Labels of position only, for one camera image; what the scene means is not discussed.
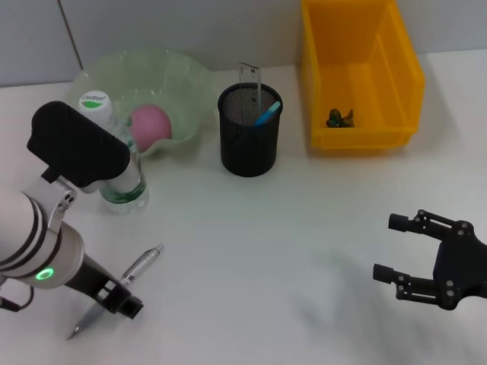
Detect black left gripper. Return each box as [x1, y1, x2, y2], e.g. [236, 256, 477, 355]
[64, 255, 145, 320]

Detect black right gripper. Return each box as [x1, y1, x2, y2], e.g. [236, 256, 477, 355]
[372, 208, 487, 312]

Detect grey white ballpoint pen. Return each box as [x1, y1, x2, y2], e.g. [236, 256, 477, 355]
[65, 244, 165, 341]

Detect clear green-label water bottle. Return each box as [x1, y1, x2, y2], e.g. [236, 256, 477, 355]
[78, 90, 149, 214]

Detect green plastic wrapper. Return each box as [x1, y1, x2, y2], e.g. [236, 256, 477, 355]
[324, 107, 355, 129]

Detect pink peach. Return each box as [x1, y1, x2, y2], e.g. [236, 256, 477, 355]
[129, 104, 173, 153]

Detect blue teal scissors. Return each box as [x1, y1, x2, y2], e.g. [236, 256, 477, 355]
[250, 100, 282, 128]

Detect clear plastic ruler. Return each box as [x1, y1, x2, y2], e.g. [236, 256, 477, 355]
[238, 62, 263, 117]

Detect black mesh pen holder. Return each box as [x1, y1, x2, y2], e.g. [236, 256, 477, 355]
[218, 81, 285, 178]

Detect green wavy fruit plate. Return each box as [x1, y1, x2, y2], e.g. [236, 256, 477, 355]
[66, 47, 214, 159]

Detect yellow plastic bin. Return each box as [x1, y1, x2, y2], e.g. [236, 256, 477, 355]
[301, 0, 426, 150]

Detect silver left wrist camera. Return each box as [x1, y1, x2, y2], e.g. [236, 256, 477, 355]
[26, 100, 132, 194]

